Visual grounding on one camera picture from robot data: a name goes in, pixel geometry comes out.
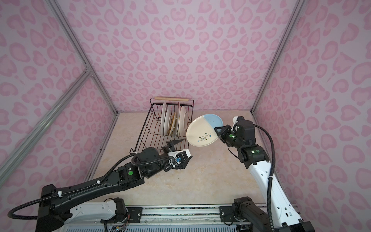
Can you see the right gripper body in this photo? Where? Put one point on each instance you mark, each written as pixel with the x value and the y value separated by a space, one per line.
pixel 229 137

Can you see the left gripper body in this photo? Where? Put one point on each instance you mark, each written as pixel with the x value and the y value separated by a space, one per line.
pixel 166 150

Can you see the cream blue plate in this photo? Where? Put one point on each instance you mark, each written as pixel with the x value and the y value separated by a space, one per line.
pixel 201 133

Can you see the orange woven plate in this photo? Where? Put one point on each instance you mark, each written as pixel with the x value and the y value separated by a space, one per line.
pixel 173 123

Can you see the black wire dish rack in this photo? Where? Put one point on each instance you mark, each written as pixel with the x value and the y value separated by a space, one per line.
pixel 150 136

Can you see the star patterned plate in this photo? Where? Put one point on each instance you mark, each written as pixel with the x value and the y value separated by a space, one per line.
pixel 182 122

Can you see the white plaid plate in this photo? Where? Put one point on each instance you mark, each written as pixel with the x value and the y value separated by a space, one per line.
pixel 163 115

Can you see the large pink blue plate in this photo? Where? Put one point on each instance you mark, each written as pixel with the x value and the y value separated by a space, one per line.
pixel 177 115

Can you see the orange sunburst plate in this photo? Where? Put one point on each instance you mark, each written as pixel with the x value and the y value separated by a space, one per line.
pixel 167 122

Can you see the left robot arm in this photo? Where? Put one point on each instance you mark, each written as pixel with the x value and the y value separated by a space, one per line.
pixel 129 172

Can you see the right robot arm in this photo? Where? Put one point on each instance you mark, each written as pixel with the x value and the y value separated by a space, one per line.
pixel 280 215

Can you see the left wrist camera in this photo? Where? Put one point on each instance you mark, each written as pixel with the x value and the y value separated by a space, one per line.
pixel 181 158

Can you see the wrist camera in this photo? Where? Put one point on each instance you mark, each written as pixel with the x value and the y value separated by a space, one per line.
pixel 181 158
pixel 236 119

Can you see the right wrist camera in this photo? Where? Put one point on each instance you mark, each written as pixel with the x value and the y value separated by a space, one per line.
pixel 236 119

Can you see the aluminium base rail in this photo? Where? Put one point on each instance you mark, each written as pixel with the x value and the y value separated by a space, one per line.
pixel 155 218

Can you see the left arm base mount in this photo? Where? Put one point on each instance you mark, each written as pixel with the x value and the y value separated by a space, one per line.
pixel 133 215

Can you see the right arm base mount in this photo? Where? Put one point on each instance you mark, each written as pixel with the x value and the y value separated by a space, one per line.
pixel 227 215

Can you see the aluminium frame strut right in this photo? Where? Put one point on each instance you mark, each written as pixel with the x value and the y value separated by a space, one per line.
pixel 287 33

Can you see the aluminium frame strut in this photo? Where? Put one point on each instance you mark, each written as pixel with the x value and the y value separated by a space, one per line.
pixel 19 154
pixel 287 33

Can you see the aluminium frame strut left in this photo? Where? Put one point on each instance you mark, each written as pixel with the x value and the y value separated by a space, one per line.
pixel 19 154

